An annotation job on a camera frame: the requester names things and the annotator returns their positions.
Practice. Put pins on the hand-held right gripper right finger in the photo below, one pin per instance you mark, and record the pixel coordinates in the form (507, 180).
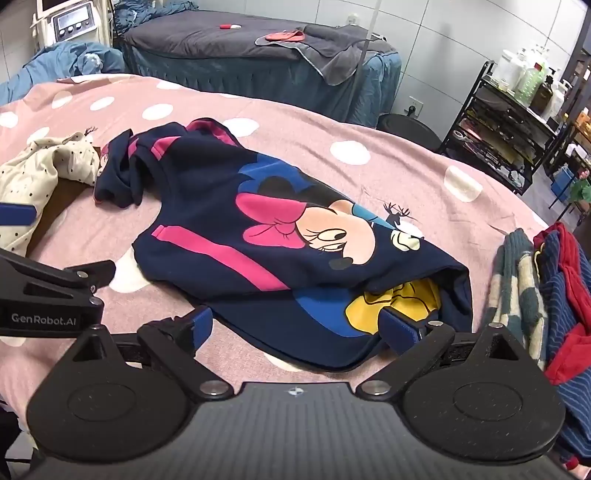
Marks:
(395, 330)

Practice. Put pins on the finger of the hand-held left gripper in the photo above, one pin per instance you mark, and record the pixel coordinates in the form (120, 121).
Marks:
(51, 281)
(16, 215)

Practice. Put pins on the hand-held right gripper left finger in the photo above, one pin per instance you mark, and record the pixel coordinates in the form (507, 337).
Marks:
(201, 325)

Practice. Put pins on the navy garment with pink stripes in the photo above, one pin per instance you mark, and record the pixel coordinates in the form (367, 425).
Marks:
(207, 198)

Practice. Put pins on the cream dotted garment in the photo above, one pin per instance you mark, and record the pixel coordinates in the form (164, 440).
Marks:
(27, 175)

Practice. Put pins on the brown flat board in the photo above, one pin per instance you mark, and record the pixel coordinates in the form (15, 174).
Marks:
(69, 194)

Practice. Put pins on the teal cream checkered sweater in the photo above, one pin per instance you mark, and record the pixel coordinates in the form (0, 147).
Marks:
(517, 286)

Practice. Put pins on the blue quilt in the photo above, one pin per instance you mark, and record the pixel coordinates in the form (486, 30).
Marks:
(55, 64)

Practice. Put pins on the navy striped red garment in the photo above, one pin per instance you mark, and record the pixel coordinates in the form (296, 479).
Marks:
(561, 277)

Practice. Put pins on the white machine with screen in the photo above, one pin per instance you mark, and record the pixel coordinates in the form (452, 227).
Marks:
(69, 21)

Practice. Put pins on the black round stool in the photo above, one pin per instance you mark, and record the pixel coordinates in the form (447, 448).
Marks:
(406, 127)

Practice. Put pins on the pink polka dot blanket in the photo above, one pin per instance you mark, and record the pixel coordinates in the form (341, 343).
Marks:
(323, 134)

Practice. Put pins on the blue bin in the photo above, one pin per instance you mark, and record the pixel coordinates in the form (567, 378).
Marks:
(562, 184)

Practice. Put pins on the black shelf cart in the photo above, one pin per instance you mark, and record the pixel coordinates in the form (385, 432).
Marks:
(498, 115)

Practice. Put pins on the massage bed with grey cover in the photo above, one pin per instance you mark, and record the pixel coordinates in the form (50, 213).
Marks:
(207, 69)

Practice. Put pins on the blue bedding pile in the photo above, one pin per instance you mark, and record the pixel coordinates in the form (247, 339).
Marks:
(152, 11)

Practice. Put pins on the cluster of bottles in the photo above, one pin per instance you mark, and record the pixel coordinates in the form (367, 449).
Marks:
(531, 83)

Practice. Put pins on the small red white item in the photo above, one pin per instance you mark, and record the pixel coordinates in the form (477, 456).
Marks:
(228, 26)

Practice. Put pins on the grey towel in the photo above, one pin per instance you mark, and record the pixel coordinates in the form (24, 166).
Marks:
(332, 50)

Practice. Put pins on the red and grey cloth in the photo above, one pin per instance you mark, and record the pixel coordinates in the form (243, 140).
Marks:
(281, 37)

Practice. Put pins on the thin metal pole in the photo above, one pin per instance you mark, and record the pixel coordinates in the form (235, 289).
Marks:
(371, 27)

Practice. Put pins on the white wall socket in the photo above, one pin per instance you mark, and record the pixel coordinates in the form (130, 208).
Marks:
(414, 105)

